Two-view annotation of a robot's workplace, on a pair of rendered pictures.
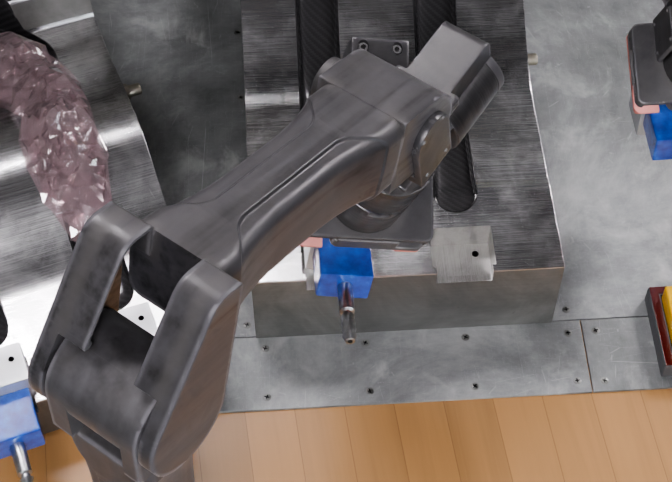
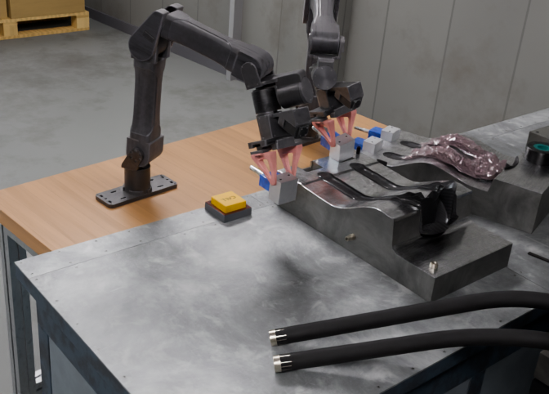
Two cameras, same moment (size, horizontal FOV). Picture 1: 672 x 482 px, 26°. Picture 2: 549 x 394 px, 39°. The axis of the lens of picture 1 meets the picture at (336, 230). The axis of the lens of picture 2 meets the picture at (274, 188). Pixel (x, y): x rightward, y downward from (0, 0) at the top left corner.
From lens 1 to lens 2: 2.34 m
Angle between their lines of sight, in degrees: 92
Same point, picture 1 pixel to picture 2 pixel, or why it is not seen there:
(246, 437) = not seen: hidden behind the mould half
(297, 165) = (321, 6)
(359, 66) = (334, 30)
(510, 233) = (299, 172)
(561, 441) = (248, 185)
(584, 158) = (304, 240)
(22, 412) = (376, 131)
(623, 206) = (278, 233)
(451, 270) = not seen: hidden behind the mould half
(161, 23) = not seen: hidden behind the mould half
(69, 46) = (480, 183)
